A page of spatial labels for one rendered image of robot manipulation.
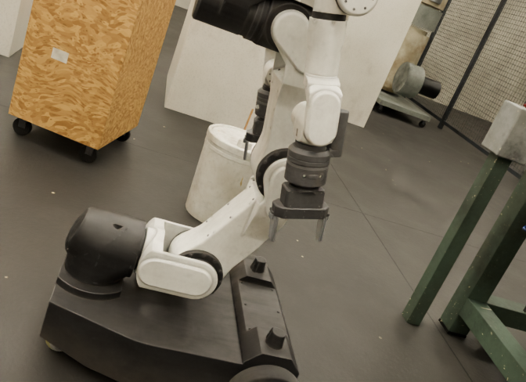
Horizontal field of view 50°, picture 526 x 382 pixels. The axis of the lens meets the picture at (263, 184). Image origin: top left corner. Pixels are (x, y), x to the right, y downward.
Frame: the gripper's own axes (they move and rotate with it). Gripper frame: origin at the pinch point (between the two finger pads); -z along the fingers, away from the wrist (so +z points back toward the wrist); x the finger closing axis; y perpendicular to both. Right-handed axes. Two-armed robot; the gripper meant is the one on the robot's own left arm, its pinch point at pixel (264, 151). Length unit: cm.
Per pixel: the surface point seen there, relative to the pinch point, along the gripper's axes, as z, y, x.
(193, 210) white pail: -52, 64, -22
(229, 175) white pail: -32, 60, -8
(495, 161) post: -4, 32, 84
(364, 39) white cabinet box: -7, 378, 104
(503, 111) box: 13, 38, 85
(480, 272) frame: -50, 35, 93
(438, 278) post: -53, 32, 76
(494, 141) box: 3, 34, 83
